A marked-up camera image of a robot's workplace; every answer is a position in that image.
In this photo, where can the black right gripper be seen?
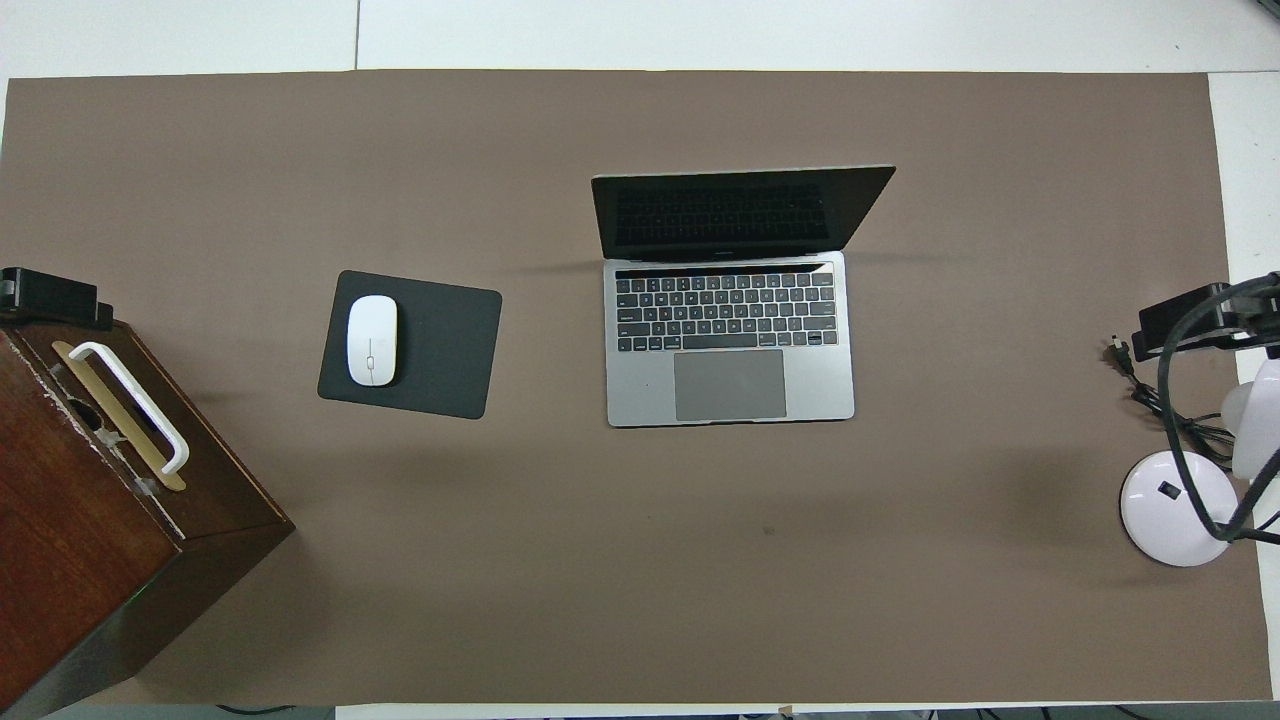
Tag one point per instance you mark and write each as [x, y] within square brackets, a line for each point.
[1258, 315]

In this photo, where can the grey Apple laptop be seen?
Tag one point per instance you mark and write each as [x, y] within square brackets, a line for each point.
[730, 385]

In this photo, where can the white desk lamp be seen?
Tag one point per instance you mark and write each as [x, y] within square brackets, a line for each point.
[1165, 510]

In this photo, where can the dark brown wooden box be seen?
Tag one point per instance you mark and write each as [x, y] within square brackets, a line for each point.
[70, 540]

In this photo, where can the white computer mouse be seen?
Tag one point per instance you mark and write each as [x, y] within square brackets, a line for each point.
[372, 340]

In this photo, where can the black mouse pad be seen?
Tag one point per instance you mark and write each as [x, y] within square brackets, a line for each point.
[445, 350]

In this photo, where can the brown table mat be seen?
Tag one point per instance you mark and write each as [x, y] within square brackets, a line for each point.
[640, 560]

